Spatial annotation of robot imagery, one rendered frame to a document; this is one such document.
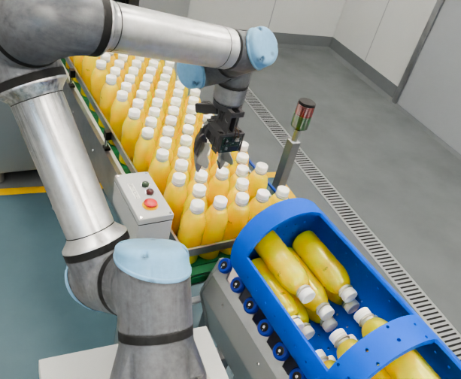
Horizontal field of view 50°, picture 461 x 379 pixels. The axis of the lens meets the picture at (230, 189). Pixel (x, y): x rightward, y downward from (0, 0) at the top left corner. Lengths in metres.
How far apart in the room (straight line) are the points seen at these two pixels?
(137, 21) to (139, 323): 0.45
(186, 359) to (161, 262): 0.15
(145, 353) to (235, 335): 0.67
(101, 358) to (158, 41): 0.56
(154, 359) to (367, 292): 0.73
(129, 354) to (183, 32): 0.51
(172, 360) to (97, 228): 0.25
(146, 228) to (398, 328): 0.67
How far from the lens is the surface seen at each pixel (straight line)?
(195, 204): 1.37
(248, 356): 1.38
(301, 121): 1.76
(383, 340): 1.07
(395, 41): 5.78
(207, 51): 0.88
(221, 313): 1.45
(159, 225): 1.35
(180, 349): 0.77
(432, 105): 5.28
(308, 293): 1.20
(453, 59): 5.17
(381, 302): 1.32
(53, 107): 0.84
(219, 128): 1.19
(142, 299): 0.75
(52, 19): 0.74
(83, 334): 2.43
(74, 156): 0.84
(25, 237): 2.85
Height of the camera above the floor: 1.96
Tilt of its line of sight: 35 degrees down
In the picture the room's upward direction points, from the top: 15 degrees clockwise
